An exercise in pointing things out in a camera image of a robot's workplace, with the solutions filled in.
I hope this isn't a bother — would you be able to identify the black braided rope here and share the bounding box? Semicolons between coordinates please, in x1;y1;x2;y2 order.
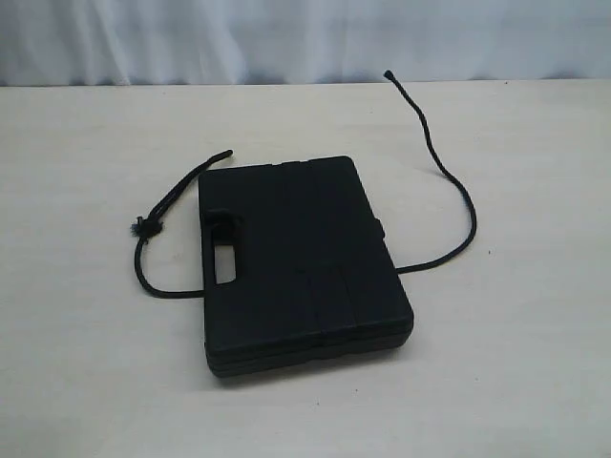
127;70;478;300

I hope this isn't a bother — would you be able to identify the white backdrop curtain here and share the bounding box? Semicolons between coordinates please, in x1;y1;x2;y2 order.
1;1;610;86

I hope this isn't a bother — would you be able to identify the black plastic carrying case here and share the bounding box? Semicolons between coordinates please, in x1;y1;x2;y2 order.
199;156;414;377

